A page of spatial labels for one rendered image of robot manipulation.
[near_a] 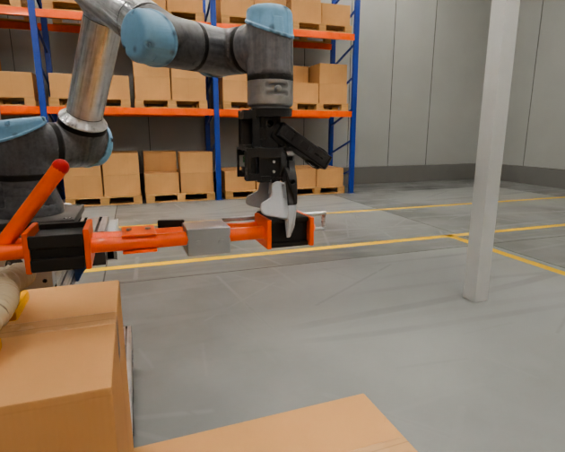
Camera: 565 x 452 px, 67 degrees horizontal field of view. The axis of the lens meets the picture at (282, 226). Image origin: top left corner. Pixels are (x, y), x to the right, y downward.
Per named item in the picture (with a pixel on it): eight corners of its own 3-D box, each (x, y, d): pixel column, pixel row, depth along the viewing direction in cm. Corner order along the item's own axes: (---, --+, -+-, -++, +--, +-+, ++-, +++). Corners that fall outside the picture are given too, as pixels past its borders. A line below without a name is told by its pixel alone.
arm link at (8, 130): (-13, 173, 103) (-22, 115, 100) (46, 169, 113) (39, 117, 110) (7, 177, 95) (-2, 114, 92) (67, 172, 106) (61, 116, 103)
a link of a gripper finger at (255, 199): (241, 218, 81) (246, 175, 76) (271, 216, 83) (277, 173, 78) (246, 227, 79) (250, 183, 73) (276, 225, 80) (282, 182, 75)
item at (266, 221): (267, 249, 71) (266, 220, 70) (255, 239, 77) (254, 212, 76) (314, 245, 73) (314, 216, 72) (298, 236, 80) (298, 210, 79)
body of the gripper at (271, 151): (237, 180, 75) (235, 109, 73) (282, 178, 78) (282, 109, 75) (247, 186, 68) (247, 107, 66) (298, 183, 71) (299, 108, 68)
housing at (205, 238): (187, 257, 67) (186, 230, 66) (182, 247, 73) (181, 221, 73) (231, 254, 70) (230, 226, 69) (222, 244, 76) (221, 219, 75)
